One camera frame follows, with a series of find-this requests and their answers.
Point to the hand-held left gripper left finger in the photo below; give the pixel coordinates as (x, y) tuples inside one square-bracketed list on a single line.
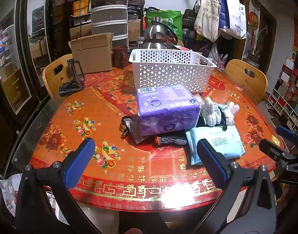
[(79, 163)]

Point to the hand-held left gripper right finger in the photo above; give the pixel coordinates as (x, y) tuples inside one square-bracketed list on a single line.
[(211, 160)]

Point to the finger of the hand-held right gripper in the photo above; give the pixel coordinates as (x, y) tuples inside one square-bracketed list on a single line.
[(284, 131), (271, 147)]

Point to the light blue wet wipes pack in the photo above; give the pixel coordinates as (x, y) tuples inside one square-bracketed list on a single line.
[(217, 143)]

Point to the fluffy white blue sock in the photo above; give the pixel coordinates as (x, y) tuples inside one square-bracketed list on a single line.
[(211, 113)]

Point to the fluffy pink white sock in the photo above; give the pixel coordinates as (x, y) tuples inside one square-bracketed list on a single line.
[(233, 108)]

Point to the clear plastic bag dark contents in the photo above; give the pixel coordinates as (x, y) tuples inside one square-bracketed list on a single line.
[(136, 134)]

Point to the purple tissue pack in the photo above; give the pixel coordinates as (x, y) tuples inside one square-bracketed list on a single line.
[(163, 112)]

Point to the white perforated plastic basket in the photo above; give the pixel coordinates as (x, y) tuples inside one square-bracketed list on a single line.
[(163, 75)]

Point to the shelf of boxes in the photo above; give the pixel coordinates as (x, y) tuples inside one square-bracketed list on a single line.
[(288, 102)]

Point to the red floral tablecloth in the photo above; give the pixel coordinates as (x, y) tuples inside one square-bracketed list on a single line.
[(90, 117)]

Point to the wooden chair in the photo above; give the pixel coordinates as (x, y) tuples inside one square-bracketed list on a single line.
[(246, 82), (53, 80)]

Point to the white plastic bag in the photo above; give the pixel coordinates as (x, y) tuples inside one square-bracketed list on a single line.
[(11, 190)]

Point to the black folding phone stand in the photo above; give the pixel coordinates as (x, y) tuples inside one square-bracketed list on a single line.
[(72, 78)]

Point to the open cardboard box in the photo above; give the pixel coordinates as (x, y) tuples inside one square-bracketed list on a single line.
[(92, 53)]

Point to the brown mug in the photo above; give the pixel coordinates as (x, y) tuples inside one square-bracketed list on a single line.
[(119, 57)]

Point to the pink packet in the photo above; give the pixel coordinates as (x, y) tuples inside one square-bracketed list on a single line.
[(185, 49)]

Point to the dark glass cabinet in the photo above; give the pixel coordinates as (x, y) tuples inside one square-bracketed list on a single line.
[(24, 53)]

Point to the white shopping bag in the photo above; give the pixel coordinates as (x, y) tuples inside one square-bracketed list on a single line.
[(234, 17)]

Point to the large water jug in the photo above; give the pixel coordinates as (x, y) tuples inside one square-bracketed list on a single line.
[(188, 37)]

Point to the blue shopping bag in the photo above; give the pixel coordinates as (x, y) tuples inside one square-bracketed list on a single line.
[(223, 17)]

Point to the closed cardboard box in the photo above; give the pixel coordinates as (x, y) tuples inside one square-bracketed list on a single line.
[(134, 29), (80, 30)]

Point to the beige canvas tote bag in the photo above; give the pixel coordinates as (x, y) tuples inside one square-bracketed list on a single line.
[(208, 17)]

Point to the stainless steel kettle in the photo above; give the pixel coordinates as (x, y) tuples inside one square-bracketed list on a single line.
[(156, 33)]

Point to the black bag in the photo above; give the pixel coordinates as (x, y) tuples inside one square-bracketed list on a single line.
[(189, 17)]

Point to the green shopping bag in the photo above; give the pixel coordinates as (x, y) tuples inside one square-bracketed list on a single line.
[(169, 19)]

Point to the grey tiered storage tower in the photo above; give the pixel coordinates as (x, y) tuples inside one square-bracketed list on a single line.
[(110, 17)]

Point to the yellow box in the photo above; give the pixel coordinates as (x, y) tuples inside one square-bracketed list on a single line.
[(80, 7)]

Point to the red gold wall ornament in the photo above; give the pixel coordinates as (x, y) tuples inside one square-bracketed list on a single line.
[(254, 17)]

